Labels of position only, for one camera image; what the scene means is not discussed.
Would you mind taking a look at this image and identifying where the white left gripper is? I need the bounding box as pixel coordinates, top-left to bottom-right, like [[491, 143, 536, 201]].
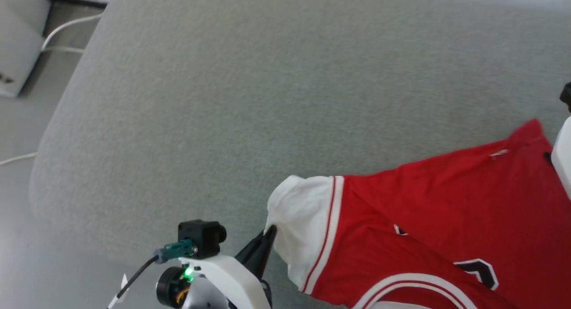
[[192, 226, 278, 309]]

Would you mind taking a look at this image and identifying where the red and white jersey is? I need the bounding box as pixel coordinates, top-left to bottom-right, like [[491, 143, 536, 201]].
[[265, 119, 571, 309]]

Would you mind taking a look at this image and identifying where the left teal plug black cable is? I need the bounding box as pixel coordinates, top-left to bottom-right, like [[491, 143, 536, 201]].
[[107, 239, 198, 309]]

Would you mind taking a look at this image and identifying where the white box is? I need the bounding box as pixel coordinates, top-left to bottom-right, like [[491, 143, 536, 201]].
[[0, 0, 51, 98]]

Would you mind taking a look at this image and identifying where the white floor cable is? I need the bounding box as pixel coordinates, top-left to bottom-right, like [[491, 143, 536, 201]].
[[41, 13, 104, 55], [0, 152, 39, 166]]

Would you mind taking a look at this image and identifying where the grey fabric sofa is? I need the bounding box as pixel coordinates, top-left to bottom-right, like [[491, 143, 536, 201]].
[[29, 0, 571, 309]]

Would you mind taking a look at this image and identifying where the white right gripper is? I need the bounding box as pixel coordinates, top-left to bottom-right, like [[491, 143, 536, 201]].
[[543, 116, 571, 201]]

